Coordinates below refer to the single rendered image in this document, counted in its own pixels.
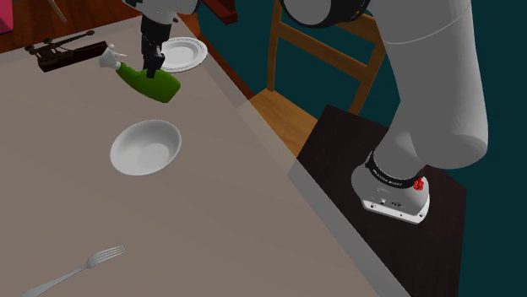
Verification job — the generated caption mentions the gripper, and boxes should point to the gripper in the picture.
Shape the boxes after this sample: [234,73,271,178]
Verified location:
[140,15,173,79]

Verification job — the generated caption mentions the green spray bottle white head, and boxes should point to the green spray bottle white head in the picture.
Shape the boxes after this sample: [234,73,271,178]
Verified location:
[98,44,182,105]

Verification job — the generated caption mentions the white plate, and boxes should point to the white plate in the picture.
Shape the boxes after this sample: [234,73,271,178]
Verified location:
[158,36,209,74]

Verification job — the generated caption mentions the red-brown wooden furniture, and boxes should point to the red-brown wooden furniture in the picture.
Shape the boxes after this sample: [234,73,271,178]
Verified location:
[200,0,239,25]

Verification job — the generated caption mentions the dark brown lever tool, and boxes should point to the dark brown lever tool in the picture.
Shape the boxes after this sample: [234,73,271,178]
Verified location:
[24,29,109,74]

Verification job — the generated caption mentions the white bowl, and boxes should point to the white bowl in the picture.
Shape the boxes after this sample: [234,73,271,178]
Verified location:
[109,118,182,177]

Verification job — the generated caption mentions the wooden chair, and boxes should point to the wooden chair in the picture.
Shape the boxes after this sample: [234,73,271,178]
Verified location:
[246,0,388,158]

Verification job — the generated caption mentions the pink box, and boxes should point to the pink box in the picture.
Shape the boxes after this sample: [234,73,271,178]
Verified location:
[0,0,14,35]

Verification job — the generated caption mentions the silver fork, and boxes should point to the silver fork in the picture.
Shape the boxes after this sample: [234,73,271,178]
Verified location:
[19,244,127,297]

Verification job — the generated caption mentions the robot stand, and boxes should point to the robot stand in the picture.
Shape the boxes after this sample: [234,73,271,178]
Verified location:
[296,104,469,297]

